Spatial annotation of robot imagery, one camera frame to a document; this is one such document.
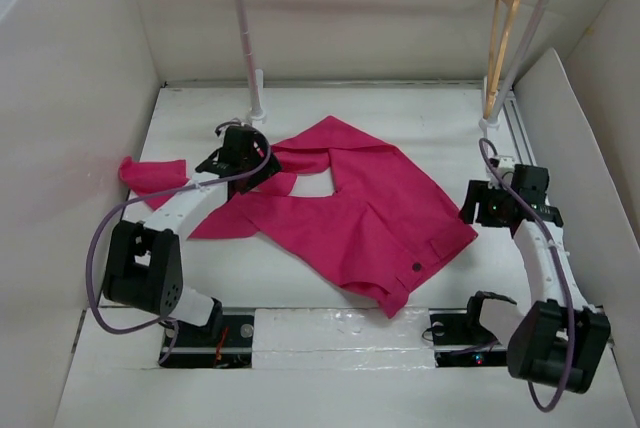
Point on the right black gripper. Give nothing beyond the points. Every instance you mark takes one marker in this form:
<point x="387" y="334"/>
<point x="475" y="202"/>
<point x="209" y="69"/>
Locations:
<point x="479" y="191"/>

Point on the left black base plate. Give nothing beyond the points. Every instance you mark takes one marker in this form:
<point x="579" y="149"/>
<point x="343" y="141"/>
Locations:
<point x="229" y="348"/>

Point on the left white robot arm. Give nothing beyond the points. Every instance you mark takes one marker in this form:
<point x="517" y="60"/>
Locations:
<point x="144" y="263"/>

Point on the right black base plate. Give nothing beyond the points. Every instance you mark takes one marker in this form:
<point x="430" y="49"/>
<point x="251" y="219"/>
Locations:
<point x="461" y="343"/>

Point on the wooden clothes hanger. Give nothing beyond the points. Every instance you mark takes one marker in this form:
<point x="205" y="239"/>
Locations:
<point x="504" y="16"/>

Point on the white foam block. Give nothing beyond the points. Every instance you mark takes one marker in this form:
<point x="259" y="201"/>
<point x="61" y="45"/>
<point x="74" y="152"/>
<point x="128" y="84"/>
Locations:
<point x="341" y="340"/>

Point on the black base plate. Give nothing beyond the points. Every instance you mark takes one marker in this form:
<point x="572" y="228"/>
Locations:
<point x="229" y="348"/>
<point x="461" y="343"/>

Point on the pink trousers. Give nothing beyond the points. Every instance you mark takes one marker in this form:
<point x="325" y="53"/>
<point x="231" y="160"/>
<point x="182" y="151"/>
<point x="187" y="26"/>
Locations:
<point x="354" y="208"/>

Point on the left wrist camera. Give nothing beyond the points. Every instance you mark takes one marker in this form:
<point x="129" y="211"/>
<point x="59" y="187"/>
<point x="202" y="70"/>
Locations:
<point x="235" y="129"/>

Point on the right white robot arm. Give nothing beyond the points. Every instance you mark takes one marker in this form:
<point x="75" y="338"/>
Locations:
<point x="560" y="339"/>

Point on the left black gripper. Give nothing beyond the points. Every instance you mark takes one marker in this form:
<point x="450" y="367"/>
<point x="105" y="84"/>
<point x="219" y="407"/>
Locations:
<point x="270" y="170"/>

